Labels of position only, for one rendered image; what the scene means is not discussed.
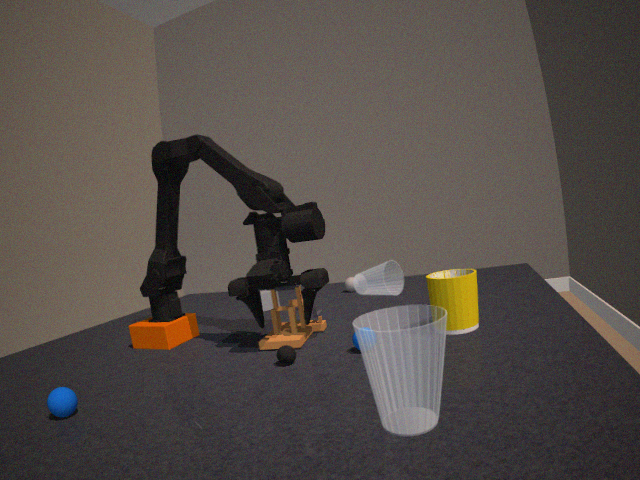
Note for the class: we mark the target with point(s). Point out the white ball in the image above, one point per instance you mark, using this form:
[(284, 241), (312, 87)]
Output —
[(349, 284)]

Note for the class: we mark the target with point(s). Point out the clear plastic cup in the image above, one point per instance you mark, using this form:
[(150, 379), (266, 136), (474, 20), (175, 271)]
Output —
[(384, 279), (403, 350)]

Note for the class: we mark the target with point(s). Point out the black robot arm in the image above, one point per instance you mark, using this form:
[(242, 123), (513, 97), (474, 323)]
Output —
[(166, 267)]

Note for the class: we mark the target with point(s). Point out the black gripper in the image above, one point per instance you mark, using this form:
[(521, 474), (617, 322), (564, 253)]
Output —
[(312, 280)]

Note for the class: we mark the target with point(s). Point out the black ball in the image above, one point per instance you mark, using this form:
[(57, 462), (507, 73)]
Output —
[(286, 354)]

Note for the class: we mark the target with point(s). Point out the yellow cup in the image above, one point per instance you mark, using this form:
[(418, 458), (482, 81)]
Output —
[(456, 291)]

